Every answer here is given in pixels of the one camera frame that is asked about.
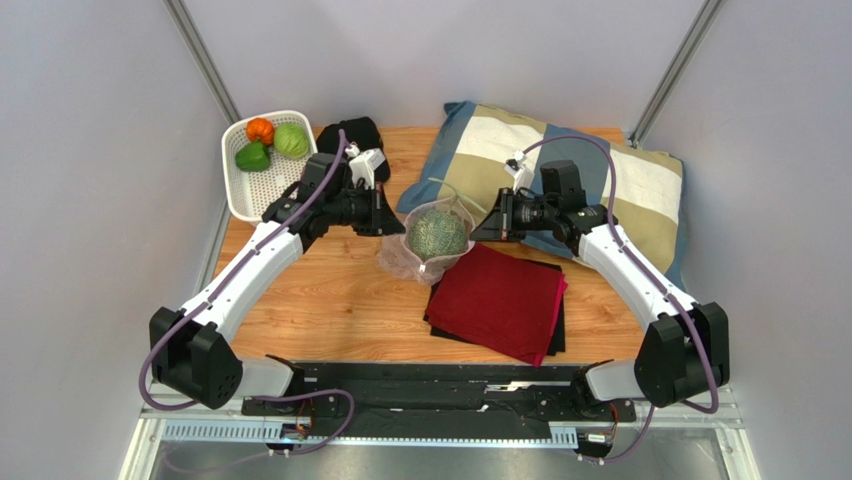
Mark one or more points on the red folded cloth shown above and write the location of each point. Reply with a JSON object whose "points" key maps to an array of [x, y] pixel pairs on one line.
{"points": [[499, 302]]}

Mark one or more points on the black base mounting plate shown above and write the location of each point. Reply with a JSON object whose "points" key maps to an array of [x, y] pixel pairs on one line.
{"points": [[441, 401]]}

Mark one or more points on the green toy bell pepper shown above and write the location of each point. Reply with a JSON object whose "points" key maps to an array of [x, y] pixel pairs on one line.
{"points": [[253, 157]]}

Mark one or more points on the left corner aluminium post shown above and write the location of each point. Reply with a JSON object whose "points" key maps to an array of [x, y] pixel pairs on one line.
{"points": [[192, 37]]}

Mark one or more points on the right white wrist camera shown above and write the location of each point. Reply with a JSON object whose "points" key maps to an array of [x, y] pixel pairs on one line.
{"points": [[520, 171]]}

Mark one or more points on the green netted toy melon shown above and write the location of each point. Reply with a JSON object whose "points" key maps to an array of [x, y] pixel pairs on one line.
{"points": [[442, 228]]}

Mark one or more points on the aluminium frame rail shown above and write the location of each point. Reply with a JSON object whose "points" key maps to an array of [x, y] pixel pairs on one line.
{"points": [[676, 442]]}

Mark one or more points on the green toy cabbage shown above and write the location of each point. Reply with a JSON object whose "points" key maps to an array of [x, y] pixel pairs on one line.
{"points": [[291, 141]]}

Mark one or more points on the clear zip top bag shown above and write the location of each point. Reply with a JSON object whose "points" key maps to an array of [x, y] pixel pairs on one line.
{"points": [[397, 260]]}

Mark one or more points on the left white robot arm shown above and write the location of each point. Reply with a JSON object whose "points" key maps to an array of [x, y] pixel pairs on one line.
{"points": [[191, 349]]}

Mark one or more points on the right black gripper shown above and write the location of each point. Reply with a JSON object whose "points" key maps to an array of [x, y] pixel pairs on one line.
{"points": [[502, 212]]}

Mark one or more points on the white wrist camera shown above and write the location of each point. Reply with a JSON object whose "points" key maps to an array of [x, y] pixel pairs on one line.
{"points": [[520, 171], [368, 167]]}

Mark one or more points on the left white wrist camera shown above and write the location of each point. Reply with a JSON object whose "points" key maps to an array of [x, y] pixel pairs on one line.
{"points": [[368, 167]]}

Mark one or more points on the white plastic basket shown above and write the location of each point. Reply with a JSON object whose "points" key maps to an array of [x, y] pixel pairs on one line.
{"points": [[250, 193]]}

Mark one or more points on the corner aluminium post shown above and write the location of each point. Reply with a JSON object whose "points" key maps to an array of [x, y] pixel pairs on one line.
{"points": [[691, 42], [192, 37]]}

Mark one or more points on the checked blue beige pillow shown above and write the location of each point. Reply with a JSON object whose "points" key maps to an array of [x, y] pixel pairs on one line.
{"points": [[645, 187]]}

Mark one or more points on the black baseball cap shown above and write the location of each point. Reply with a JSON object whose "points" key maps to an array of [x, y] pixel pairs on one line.
{"points": [[362, 131]]}

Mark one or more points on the right corner aluminium post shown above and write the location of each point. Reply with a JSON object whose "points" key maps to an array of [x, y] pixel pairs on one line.
{"points": [[691, 42]]}

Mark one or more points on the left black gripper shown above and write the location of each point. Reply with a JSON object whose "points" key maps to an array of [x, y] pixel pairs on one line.
{"points": [[381, 218]]}

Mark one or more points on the black folded cloth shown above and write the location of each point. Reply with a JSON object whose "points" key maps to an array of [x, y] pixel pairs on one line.
{"points": [[557, 342]]}

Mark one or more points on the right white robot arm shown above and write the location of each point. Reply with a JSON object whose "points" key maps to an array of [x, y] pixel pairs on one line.
{"points": [[683, 357]]}

